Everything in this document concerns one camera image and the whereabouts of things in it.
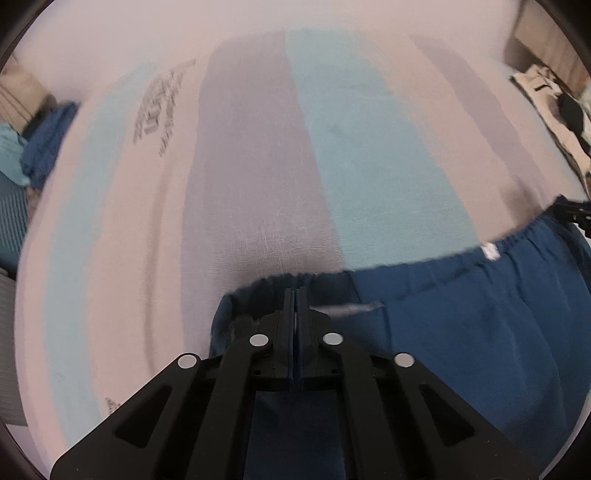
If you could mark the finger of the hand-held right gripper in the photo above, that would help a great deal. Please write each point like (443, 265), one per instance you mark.
(577, 214)

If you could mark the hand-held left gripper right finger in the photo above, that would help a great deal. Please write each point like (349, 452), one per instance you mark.
(314, 364)

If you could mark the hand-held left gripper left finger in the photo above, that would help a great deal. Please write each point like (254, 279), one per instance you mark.
(277, 364)

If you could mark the blue pants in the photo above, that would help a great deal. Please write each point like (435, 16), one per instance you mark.
(461, 323)

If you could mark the white and black garment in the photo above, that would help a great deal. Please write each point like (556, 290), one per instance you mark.
(575, 115)

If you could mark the striped bed sheet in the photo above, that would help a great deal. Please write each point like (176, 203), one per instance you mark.
(254, 161)

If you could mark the dark blue garment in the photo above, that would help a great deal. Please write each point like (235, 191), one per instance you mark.
(46, 143)

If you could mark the light blue cloth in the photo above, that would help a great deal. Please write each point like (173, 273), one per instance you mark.
(9, 152)

